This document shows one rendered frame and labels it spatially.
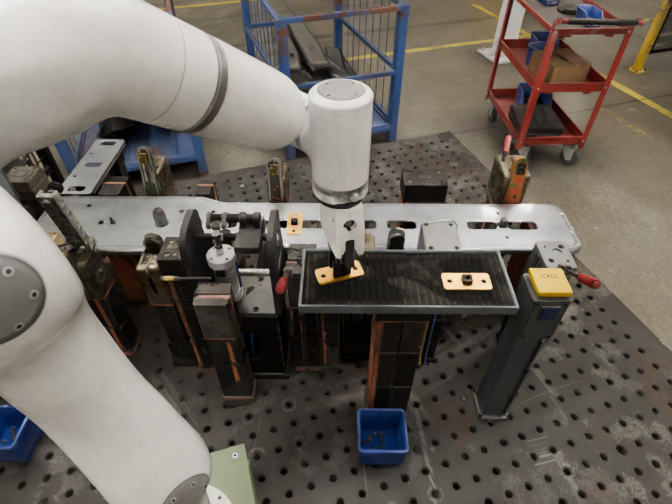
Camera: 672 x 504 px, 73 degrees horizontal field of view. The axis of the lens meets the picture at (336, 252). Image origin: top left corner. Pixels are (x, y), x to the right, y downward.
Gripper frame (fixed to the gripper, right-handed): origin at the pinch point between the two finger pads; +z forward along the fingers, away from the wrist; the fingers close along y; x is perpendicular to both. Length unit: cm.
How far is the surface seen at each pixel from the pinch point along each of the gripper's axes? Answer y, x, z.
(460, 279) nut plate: -8.3, -19.8, 2.5
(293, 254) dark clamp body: 15.6, 5.2, 11.1
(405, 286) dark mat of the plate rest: -6.6, -10.0, 2.8
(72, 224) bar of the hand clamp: 33, 48, 6
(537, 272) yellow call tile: -10.8, -34.0, 2.8
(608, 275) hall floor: 58, -168, 119
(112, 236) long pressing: 43, 45, 19
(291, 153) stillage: 207, -35, 108
